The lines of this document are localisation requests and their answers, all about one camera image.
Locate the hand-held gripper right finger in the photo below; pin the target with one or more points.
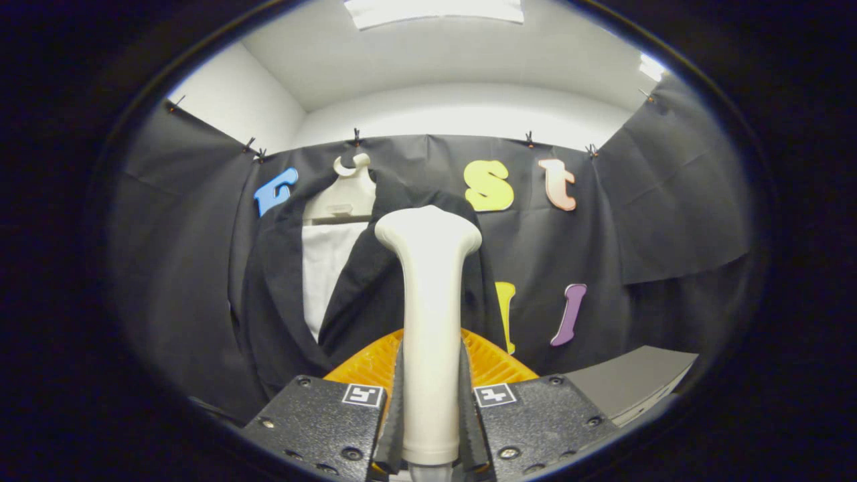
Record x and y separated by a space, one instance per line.
535 422

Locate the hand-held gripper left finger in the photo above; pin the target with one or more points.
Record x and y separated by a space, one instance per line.
321 428

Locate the black jacket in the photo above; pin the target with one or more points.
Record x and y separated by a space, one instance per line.
361 288

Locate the white garment steamer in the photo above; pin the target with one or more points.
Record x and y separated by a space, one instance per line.
432 301

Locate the white shirt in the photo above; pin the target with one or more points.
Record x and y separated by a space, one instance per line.
325 268

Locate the grey cabinet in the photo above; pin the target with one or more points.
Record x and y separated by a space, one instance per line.
629 381

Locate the black backdrop cloth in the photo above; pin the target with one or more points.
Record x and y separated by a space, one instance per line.
636 234

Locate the white plastic hanger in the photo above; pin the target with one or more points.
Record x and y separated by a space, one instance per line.
348 197

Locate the small ceiling light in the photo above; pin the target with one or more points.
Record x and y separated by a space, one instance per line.
653 67

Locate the ceiling light panel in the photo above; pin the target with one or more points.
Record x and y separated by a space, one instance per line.
435 10

